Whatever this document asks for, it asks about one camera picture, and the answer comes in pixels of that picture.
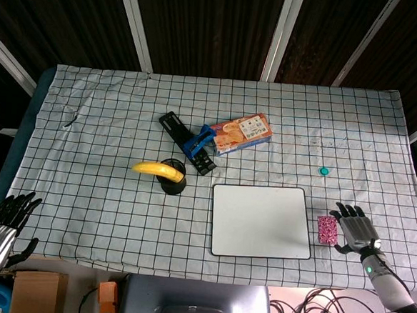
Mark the orange biscuit box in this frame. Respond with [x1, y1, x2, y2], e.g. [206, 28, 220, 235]
[208, 109, 275, 160]

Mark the yellow banana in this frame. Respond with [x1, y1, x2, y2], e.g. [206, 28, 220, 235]
[131, 160, 186, 184]

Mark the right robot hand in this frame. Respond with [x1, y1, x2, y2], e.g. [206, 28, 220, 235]
[326, 201, 385, 257]

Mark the white rectangular board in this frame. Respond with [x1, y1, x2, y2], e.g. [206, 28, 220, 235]
[207, 182, 316, 263]

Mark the orange device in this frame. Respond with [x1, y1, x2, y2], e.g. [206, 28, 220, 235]
[96, 280, 119, 313]

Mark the checkered tablecloth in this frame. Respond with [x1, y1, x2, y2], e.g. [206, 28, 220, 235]
[0, 60, 417, 298]

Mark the pink patterned small packet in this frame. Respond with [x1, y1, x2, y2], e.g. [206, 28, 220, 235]
[315, 214, 341, 245]

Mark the black and blue tool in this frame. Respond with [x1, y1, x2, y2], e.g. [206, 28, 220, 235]
[154, 110, 221, 177]

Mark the black mesh pen holder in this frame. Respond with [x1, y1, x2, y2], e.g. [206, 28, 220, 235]
[155, 156, 190, 198]

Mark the cardboard box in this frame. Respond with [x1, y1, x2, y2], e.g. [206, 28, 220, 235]
[10, 268, 69, 313]

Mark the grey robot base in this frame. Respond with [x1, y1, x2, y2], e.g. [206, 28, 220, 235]
[117, 273, 274, 313]

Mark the black cable bundle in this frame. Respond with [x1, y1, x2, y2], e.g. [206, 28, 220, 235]
[268, 283, 411, 313]

